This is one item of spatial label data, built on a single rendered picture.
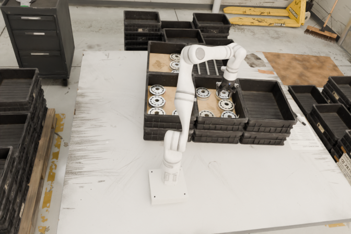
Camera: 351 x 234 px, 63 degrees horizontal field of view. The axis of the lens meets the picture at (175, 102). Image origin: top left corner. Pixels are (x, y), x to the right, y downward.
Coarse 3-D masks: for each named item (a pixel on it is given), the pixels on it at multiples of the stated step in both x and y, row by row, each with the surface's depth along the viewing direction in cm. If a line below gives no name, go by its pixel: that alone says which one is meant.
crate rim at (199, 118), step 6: (192, 78) 189; (222, 78) 193; (240, 96) 181; (198, 114) 165; (246, 114) 169; (198, 120) 164; (204, 120) 164; (210, 120) 164; (216, 120) 165; (222, 120) 165; (228, 120) 165; (234, 120) 165; (240, 120) 165; (246, 120) 166
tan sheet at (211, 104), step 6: (210, 90) 198; (210, 96) 193; (198, 102) 187; (204, 102) 188; (210, 102) 189; (216, 102) 189; (198, 108) 183; (204, 108) 184; (210, 108) 184; (216, 108) 185; (216, 114) 181
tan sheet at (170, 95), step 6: (168, 90) 193; (174, 90) 194; (150, 96) 187; (168, 96) 189; (174, 96) 189; (168, 102) 184; (150, 108) 179; (168, 108) 180; (174, 108) 181; (168, 114) 176
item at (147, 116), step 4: (144, 104) 166; (144, 108) 164; (144, 112) 161; (144, 116) 162; (148, 116) 160; (152, 116) 161; (156, 116) 161; (160, 116) 161; (164, 116) 161; (168, 116) 161; (172, 116) 161; (176, 116) 161; (192, 116) 163; (196, 116) 164; (192, 120) 164
